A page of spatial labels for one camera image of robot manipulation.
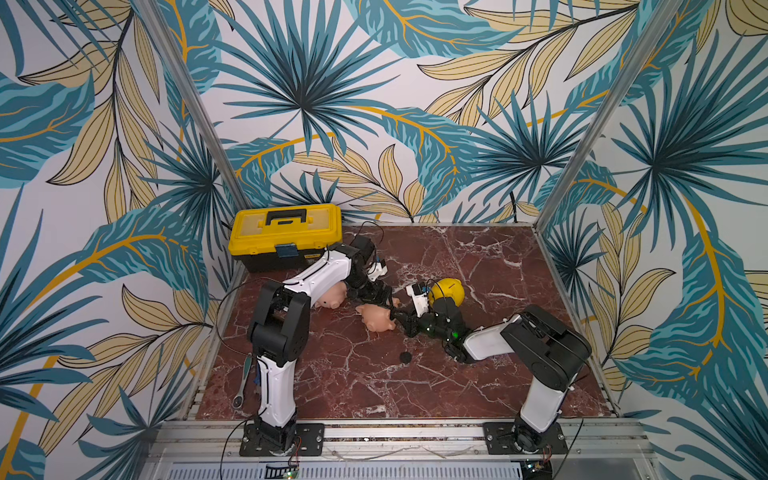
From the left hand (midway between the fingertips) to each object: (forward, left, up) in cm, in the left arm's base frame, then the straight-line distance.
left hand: (379, 307), depth 89 cm
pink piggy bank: (+4, +14, 0) cm, 15 cm away
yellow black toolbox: (+20, +31, +8) cm, 37 cm away
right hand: (0, -4, -1) cm, 4 cm away
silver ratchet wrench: (-25, +36, -7) cm, 44 cm away
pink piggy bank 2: (-4, +1, +1) cm, 4 cm away
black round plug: (-12, -8, -8) cm, 16 cm away
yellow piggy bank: (+6, -21, +2) cm, 21 cm away
